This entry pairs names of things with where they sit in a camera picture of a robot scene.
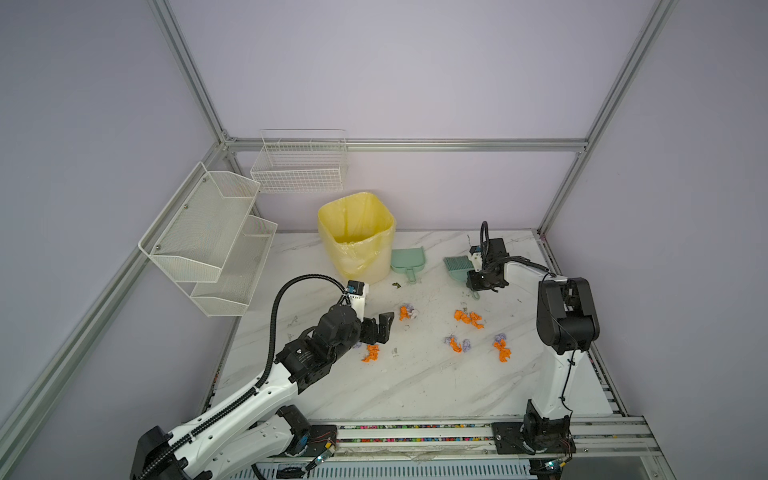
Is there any green hand brush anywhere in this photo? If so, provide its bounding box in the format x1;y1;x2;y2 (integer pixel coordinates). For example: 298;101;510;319
443;256;480;300

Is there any green plastic dustpan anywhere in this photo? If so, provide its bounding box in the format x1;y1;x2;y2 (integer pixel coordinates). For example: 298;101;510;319
390;247;426;284

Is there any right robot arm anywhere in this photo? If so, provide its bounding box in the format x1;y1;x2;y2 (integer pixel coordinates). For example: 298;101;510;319
466;221;600;457

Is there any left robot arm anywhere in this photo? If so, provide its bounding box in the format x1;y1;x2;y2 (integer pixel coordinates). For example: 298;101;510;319
129;273;395;479

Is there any orange purple scrap centre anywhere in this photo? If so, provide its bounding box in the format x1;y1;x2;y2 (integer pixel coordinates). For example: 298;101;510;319
399;304;419;321

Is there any orange purple scrap right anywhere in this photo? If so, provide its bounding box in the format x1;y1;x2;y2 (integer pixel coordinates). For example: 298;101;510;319
493;333;511;363

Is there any purple orange scrap middle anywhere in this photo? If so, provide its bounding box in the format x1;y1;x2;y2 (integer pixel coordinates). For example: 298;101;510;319
443;335;472;353

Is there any yellow lined trash bin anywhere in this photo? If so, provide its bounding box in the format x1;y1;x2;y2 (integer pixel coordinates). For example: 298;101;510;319
317;192;396;284

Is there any white mesh two-tier shelf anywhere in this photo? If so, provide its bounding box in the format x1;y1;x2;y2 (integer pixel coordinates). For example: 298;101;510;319
138;163;277;317

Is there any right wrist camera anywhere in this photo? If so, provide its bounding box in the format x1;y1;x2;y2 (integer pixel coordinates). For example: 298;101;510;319
468;245;483;271

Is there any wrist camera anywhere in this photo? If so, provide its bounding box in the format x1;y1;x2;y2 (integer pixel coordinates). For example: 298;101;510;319
347;280;369;320
468;245;483;271

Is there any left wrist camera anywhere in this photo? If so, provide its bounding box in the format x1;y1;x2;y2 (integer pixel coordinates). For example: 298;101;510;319
347;280;369;320

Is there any aluminium table edge rail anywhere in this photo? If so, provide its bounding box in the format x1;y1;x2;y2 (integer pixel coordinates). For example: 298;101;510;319
533;229;628;417

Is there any white wire basket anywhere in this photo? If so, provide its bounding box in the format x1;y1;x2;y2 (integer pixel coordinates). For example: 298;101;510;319
250;129;349;194

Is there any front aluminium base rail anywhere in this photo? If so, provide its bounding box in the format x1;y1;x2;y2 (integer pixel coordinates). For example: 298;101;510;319
167;416;667;480

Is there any aluminium frame back beam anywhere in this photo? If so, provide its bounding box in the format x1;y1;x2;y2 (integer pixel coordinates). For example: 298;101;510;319
227;138;589;152

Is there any aluminium frame corner post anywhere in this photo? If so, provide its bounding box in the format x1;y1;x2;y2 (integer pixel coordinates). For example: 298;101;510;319
537;0;678;236

